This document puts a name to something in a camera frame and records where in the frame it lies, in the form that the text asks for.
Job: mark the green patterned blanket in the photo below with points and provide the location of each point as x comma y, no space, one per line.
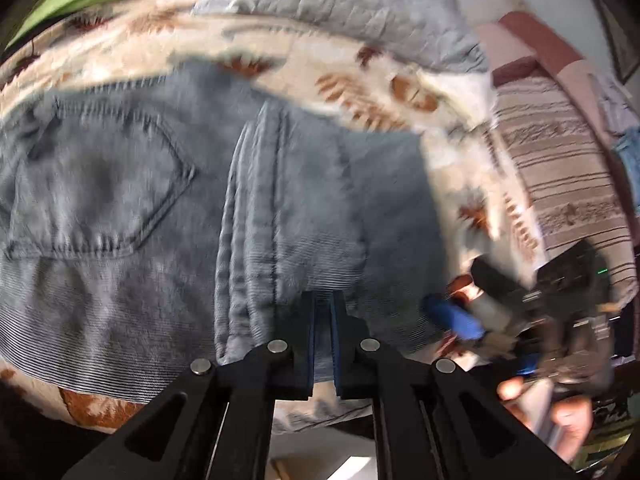
60,5

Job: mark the pink sofa back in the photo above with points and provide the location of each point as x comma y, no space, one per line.
540,45

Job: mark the grey quilted pillow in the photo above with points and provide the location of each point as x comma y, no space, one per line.
360,5

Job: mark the grey denim pants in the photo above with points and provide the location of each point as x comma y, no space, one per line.
150,220

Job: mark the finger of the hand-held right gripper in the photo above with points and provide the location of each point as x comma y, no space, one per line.
456,319
495,280

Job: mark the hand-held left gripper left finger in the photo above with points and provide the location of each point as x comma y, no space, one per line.
306,355

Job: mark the pale hanging clothes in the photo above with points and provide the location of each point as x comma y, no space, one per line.
617,110

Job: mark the striped beige blanket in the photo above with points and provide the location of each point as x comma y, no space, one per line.
560,175

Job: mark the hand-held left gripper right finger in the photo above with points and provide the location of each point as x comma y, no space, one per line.
340,355

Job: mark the person's right hand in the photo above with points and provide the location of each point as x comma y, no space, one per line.
570,422

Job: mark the leaf print blanket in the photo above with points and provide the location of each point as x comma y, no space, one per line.
350,95

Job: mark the white cloth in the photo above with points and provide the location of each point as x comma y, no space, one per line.
465,92

